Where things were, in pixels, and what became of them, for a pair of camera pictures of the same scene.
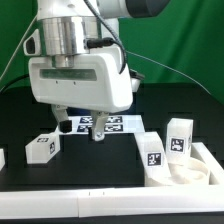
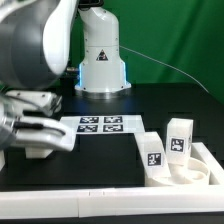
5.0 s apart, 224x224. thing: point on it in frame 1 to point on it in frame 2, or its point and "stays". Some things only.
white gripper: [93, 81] to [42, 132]
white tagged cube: [153, 155] stays
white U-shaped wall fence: [118, 201] stays
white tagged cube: [179, 138] stays
